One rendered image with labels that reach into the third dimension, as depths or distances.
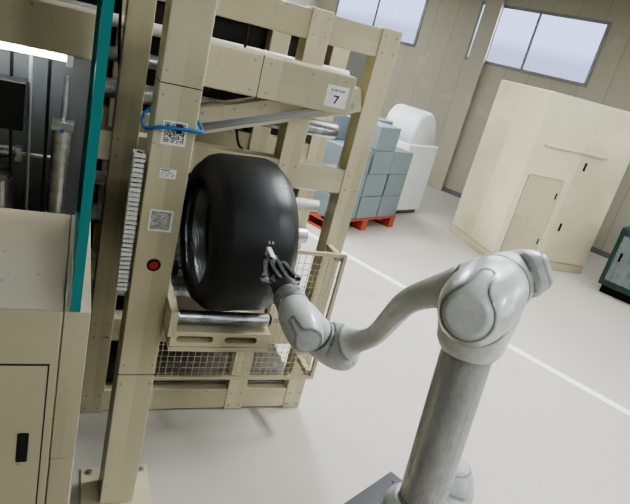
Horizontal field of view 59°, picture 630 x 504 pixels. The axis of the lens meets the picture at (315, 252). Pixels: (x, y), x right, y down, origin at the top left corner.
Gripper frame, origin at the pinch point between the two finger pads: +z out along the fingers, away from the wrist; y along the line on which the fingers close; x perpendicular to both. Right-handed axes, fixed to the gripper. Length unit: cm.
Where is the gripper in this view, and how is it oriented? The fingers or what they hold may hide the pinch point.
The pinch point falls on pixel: (270, 256)
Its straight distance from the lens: 176.4
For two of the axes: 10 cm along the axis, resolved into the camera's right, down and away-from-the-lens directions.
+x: -2.8, 8.4, 4.5
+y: -9.1, -0.9, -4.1
